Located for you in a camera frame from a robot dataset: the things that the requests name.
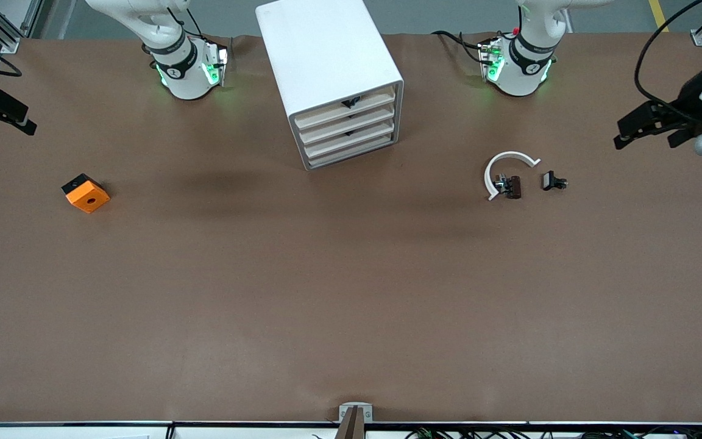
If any black cable at arm base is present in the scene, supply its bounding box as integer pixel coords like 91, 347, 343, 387
431, 29, 491, 65

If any brown wooden bar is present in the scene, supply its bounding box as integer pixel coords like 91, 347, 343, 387
334, 405, 366, 439

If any white curved plastic clamp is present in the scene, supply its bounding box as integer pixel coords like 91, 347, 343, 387
484, 151, 542, 202

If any white drawer cabinet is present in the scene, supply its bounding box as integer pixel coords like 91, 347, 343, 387
255, 0, 405, 171

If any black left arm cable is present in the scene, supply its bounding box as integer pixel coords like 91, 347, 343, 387
634, 0, 702, 107

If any brown switch with metal terminals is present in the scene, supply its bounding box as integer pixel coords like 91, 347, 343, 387
494, 174, 522, 200

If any grey metal bracket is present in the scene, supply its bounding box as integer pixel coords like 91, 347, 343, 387
338, 402, 374, 423

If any white plastic drawer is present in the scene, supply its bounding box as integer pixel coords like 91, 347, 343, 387
301, 119, 397, 158
305, 134, 399, 168
297, 104, 397, 144
293, 85, 397, 130

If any orange box with hole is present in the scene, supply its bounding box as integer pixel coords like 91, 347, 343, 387
61, 173, 111, 214

